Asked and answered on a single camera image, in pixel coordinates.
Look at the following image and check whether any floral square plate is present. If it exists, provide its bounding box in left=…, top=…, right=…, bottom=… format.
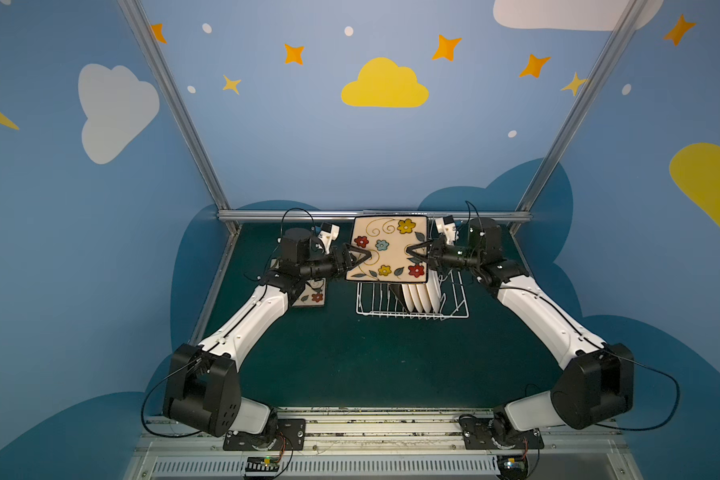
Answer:
left=346, top=216, right=429, bottom=284
left=293, top=279, right=327, bottom=308

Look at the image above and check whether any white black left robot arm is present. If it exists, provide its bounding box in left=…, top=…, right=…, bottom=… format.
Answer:
left=162, top=223, right=371, bottom=448

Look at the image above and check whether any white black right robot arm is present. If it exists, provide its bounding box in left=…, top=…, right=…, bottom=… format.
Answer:
left=406, top=218, right=634, bottom=445

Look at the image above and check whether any white round plate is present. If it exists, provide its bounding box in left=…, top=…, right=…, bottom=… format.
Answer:
left=416, top=283, right=433, bottom=313
left=408, top=284, right=426, bottom=313
left=426, top=269, right=443, bottom=315
left=401, top=284, right=417, bottom=313

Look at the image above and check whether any left small circuit board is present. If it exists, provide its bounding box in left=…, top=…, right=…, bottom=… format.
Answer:
left=243, top=456, right=280, bottom=479

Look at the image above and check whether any small circuit board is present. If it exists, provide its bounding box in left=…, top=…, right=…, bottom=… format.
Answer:
left=497, top=456, right=529, bottom=480
left=243, top=456, right=280, bottom=479

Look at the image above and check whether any right small circuit board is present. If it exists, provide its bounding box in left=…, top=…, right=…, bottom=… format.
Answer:
left=497, top=456, right=529, bottom=480

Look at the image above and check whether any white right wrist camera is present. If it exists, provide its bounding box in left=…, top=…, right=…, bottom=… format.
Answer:
left=435, top=215, right=458, bottom=246

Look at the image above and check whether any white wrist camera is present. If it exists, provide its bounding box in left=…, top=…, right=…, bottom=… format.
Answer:
left=318, top=222, right=340, bottom=253
left=435, top=215, right=458, bottom=246

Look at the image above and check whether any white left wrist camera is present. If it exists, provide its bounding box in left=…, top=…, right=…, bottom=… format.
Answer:
left=318, top=222, right=340, bottom=253

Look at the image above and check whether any white wire dish rack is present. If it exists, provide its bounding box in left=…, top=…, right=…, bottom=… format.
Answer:
left=355, top=209, right=471, bottom=321

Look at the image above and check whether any aluminium right corner post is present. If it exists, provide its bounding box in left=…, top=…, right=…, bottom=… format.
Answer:
left=509, top=0, right=649, bottom=236

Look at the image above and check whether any aluminium corner post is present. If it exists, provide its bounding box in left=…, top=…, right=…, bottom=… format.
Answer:
left=118, top=0, right=239, bottom=236
left=509, top=0, right=649, bottom=236

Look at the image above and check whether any aluminium back frame rail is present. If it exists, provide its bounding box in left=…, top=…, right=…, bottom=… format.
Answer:
left=217, top=207, right=532, bottom=223

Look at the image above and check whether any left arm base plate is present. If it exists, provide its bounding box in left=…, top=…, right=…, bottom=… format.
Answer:
left=222, top=418, right=306, bottom=452

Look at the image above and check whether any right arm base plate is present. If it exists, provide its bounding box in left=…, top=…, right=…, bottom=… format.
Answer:
left=457, top=414, right=544, bottom=450

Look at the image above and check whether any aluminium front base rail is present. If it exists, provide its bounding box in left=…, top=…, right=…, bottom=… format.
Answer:
left=124, top=407, right=642, bottom=479

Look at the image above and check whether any aluminium left corner post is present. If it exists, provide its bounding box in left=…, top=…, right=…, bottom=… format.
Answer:
left=118, top=0, right=239, bottom=236

